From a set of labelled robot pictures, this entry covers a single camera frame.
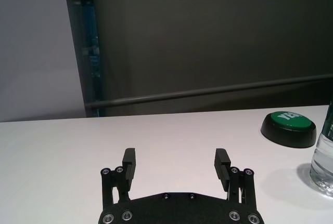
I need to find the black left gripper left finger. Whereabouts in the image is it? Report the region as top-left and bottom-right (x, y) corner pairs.
(101, 148), (136, 209)

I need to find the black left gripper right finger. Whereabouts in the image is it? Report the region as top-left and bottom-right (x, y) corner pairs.
(214, 148), (257, 206)

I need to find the clear water bottle green label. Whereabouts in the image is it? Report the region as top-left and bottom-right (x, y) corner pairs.
(310, 99), (333, 197)

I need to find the green YES push button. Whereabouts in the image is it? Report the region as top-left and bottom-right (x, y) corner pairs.
(260, 110), (317, 149)

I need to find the grey horizontal metal rail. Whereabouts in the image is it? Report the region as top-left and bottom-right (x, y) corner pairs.
(85, 74), (333, 109)

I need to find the blue upright metal post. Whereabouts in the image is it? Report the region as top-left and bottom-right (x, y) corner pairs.
(81, 0), (101, 117)

